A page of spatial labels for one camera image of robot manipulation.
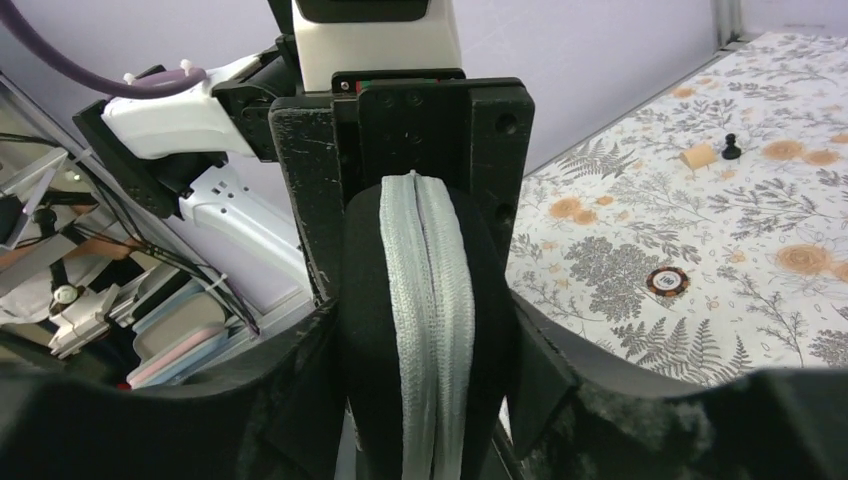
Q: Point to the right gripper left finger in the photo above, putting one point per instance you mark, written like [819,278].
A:
[272,412]

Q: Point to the beige wooden block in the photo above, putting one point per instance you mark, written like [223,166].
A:
[698,156]

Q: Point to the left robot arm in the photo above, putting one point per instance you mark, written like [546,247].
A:
[249,153]

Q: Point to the black chess pawn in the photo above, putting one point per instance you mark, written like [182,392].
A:
[731,150]

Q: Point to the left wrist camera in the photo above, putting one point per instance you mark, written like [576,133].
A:
[340,37]

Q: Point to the floral table mat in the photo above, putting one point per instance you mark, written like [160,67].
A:
[763,239]

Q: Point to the black zippered case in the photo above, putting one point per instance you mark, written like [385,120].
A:
[427,331]

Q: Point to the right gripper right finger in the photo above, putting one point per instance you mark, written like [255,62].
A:
[580,412]

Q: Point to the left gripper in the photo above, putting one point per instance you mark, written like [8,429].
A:
[471,133]

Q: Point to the brown poker chip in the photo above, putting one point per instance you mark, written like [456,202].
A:
[667,281]

